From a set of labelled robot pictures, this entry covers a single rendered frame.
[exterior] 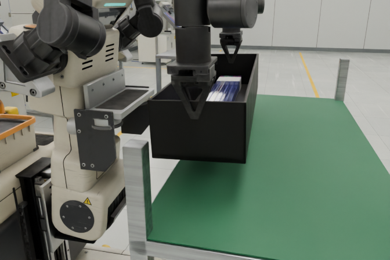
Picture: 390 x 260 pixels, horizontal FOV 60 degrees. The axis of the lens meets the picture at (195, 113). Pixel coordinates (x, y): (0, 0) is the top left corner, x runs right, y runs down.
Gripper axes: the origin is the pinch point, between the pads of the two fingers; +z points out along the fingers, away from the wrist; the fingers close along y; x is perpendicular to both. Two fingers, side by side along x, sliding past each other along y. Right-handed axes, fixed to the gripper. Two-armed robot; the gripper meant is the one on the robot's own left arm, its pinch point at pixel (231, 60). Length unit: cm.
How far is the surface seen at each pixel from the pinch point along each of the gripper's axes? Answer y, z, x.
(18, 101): 141, 62, 207
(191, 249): -71, 15, -2
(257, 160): -40.4, 15.6, -10.6
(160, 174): 114, 110, 68
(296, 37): 882, 86, -84
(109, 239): 35, 109, 73
